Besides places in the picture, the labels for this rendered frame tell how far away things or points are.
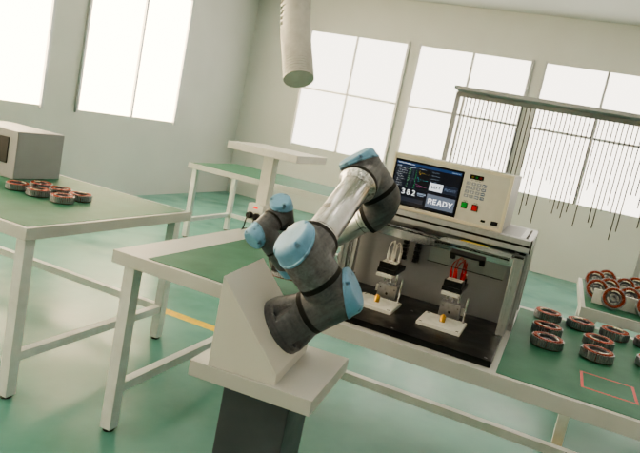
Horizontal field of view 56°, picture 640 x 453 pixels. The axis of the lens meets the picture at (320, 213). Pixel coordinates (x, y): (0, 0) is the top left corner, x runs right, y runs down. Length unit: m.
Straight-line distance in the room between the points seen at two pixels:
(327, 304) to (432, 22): 7.64
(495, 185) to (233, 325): 1.13
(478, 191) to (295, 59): 1.34
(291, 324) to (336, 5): 8.13
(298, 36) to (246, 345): 2.07
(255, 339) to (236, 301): 0.10
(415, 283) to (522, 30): 6.57
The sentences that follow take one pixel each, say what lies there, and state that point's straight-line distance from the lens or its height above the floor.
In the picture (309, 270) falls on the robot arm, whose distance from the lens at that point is 1.42.
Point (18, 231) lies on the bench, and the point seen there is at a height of 0.73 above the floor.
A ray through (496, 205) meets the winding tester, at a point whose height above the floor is 1.21.
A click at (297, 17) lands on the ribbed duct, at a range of 3.27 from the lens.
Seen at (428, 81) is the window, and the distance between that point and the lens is 8.75.
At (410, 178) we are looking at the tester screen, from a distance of 2.25.
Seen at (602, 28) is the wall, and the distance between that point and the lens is 8.66.
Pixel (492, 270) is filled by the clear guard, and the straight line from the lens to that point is 1.95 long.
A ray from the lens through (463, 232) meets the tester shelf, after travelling 2.19.
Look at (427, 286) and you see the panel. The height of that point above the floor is 0.83.
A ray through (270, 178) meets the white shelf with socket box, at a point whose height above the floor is 1.04.
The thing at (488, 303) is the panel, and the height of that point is 0.83.
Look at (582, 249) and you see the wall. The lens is 8.51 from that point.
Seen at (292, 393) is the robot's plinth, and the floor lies 0.75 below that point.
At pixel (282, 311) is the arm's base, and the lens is 1.52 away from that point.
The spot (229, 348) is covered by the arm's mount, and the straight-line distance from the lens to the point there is 1.48.
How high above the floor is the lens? 1.36
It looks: 8 degrees down
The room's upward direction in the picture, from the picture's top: 11 degrees clockwise
